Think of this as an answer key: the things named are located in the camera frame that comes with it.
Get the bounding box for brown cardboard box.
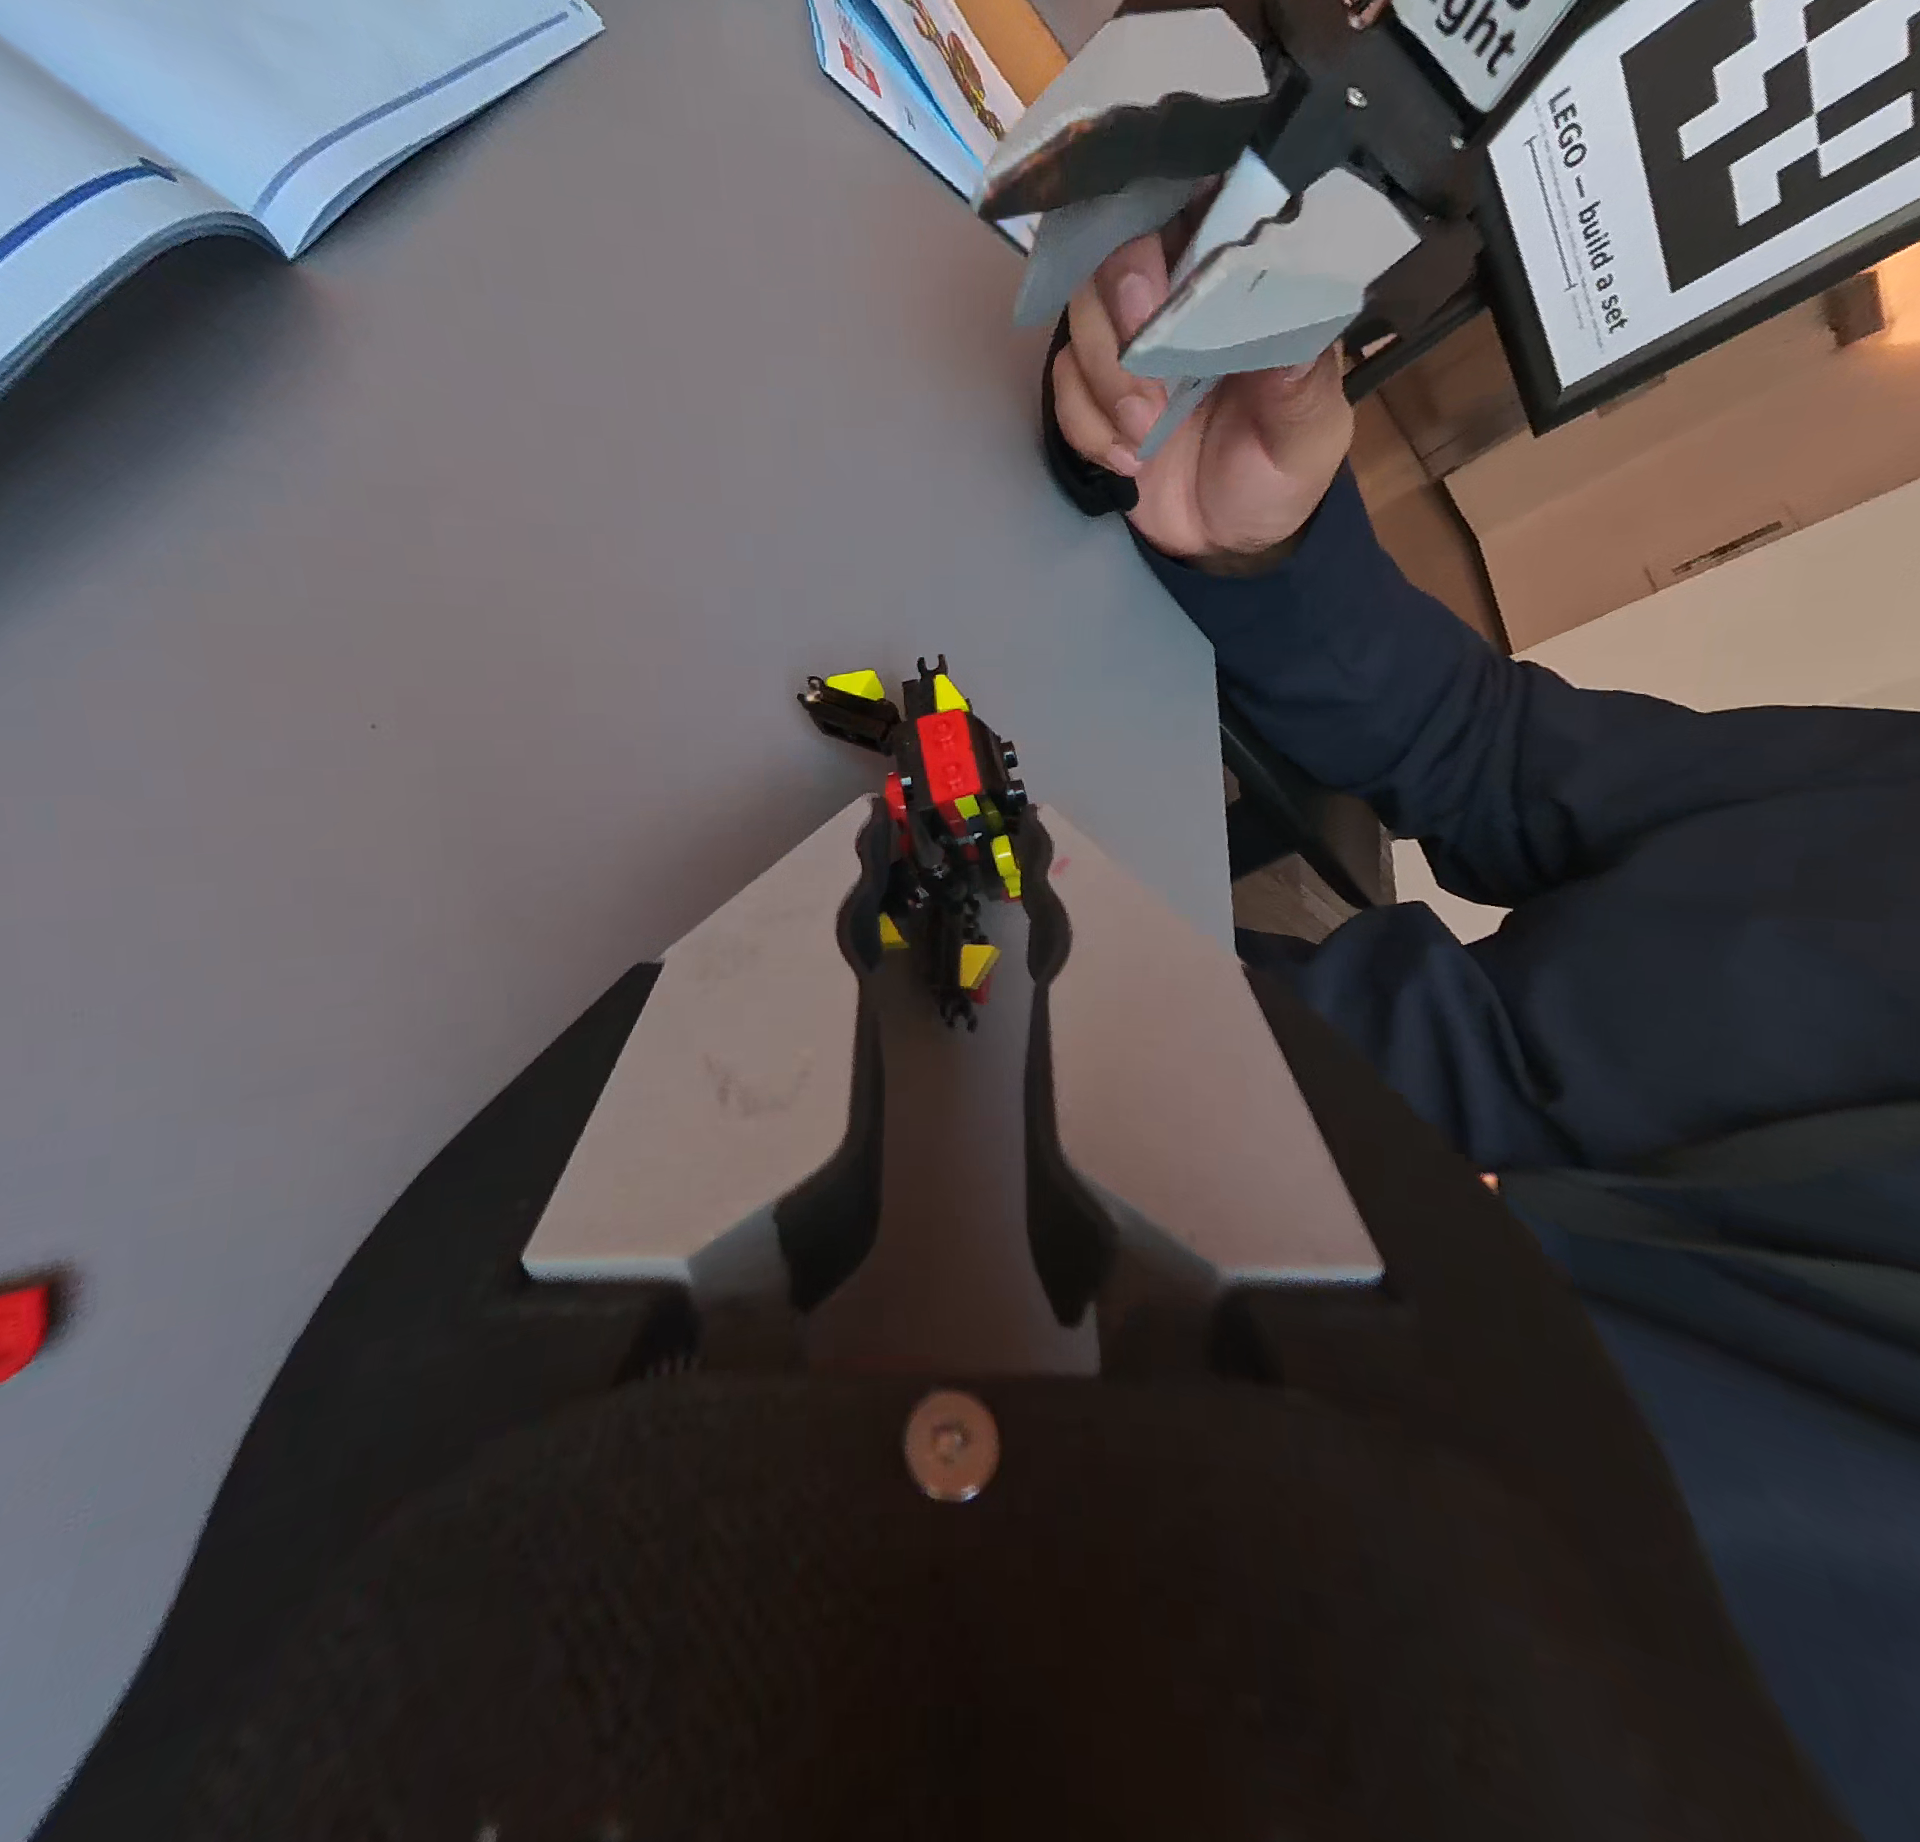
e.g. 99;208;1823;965
1378;258;1920;664

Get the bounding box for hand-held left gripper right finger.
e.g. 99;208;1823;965
1019;801;1387;1348

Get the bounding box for person's legs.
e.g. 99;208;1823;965
1242;893;1920;1842

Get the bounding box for person's right hand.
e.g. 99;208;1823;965
1051;228;1360;572

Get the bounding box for black red yellow lego model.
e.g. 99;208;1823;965
798;652;1051;1038

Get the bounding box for small red lego piece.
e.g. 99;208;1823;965
0;1267;73;1386

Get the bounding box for person's right forearm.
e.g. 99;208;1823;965
1135;466;1920;892

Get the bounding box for printed lego box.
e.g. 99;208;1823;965
790;0;1058;254

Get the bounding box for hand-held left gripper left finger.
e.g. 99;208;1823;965
518;796;887;1340

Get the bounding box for open lego instruction booklet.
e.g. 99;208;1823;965
0;0;606;393

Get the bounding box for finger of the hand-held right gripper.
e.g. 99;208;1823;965
1117;150;1421;388
975;6;1311;332

